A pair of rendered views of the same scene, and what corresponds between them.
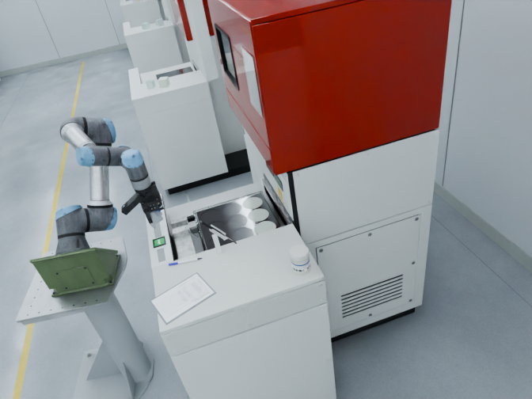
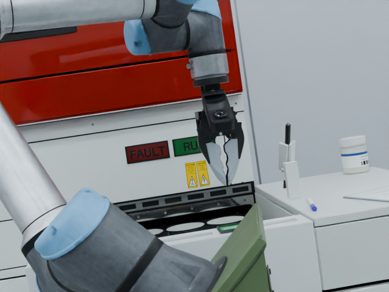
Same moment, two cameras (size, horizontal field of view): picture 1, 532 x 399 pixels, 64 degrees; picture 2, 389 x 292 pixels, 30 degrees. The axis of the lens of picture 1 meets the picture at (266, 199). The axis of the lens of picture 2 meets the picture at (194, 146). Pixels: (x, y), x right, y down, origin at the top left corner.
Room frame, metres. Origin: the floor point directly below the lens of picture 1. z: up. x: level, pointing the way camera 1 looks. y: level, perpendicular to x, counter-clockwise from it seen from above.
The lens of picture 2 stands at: (1.38, 1.91, 1.22)
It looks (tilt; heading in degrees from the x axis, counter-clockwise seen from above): 4 degrees down; 276
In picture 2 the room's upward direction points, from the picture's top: 8 degrees counter-clockwise
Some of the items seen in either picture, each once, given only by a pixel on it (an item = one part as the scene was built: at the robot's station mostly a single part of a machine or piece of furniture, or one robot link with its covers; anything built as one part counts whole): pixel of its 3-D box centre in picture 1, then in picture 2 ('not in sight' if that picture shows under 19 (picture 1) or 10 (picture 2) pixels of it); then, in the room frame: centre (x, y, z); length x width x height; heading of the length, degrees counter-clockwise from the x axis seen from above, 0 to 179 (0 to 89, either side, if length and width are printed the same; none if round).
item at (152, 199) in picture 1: (149, 197); (214, 108); (1.47, 0.47, 1.20); 0.09 x 0.08 x 0.12; 102
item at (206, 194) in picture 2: (276, 196); (173, 200); (1.66, -0.05, 0.96); 0.44 x 0.01 x 0.02; 11
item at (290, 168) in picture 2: (219, 238); (289, 168); (1.34, 0.21, 1.03); 0.06 x 0.04 x 0.13; 101
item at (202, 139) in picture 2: not in sight; (209, 141); (1.49, 0.50, 1.14); 0.05 x 0.02 x 0.09; 12
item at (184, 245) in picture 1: (184, 245); not in sight; (1.53, 0.41, 0.87); 0.36 x 0.08 x 0.03; 11
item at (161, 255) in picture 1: (161, 237); (174, 274); (1.59, 0.52, 0.89); 0.55 x 0.09 x 0.14; 11
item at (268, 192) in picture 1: (277, 207); (176, 223); (1.65, -0.05, 0.89); 0.44 x 0.02 x 0.10; 11
